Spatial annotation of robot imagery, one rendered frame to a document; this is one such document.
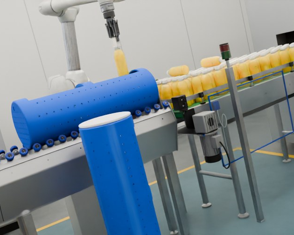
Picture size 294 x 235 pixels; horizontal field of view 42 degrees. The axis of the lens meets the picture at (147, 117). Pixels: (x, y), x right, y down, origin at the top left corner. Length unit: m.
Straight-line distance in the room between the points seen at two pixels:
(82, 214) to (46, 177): 0.88
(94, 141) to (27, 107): 0.46
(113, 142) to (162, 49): 4.06
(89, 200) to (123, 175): 1.10
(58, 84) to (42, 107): 0.78
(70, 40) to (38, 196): 1.33
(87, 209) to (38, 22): 2.96
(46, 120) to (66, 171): 0.31
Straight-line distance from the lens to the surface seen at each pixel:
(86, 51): 5.36
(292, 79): 3.33
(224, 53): 2.57
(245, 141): 2.67
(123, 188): 1.94
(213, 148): 2.51
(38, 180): 2.18
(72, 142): 2.23
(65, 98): 2.22
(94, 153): 1.93
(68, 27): 3.07
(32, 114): 2.14
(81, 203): 2.98
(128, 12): 5.70
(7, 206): 2.19
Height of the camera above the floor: 1.29
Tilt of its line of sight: 9 degrees down
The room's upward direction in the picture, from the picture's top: 14 degrees counter-clockwise
